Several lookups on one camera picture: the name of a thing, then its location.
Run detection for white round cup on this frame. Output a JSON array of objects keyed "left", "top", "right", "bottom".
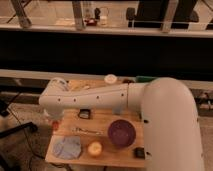
[{"left": 104, "top": 74, "right": 117, "bottom": 84}]

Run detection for purple bowl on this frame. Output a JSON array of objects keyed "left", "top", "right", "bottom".
[{"left": 107, "top": 119, "right": 136, "bottom": 148}]

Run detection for black square object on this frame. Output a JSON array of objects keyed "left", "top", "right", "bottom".
[{"left": 134, "top": 147, "right": 145, "bottom": 159}]

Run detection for black floor cable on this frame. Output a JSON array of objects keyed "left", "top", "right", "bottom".
[{"left": 6, "top": 93, "right": 68, "bottom": 169}]

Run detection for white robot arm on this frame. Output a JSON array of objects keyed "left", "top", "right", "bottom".
[{"left": 39, "top": 77, "right": 205, "bottom": 171}]

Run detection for yellow round fruit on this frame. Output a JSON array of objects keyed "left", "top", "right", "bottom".
[{"left": 87, "top": 141, "right": 103, "bottom": 157}]

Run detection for blue cloth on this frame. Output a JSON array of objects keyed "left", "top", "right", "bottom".
[{"left": 52, "top": 136, "right": 81, "bottom": 160}]

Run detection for green object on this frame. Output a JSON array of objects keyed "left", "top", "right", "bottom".
[{"left": 135, "top": 76, "right": 156, "bottom": 83}]

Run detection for black office chair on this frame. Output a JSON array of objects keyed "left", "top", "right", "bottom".
[{"left": 126, "top": 0, "right": 199, "bottom": 29}]

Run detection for red pepper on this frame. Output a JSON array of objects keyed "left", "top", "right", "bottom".
[{"left": 52, "top": 121, "right": 59, "bottom": 131}]

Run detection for metal spoon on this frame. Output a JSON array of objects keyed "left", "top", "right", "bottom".
[{"left": 72, "top": 127, "right": 103, "bottom": 135}]

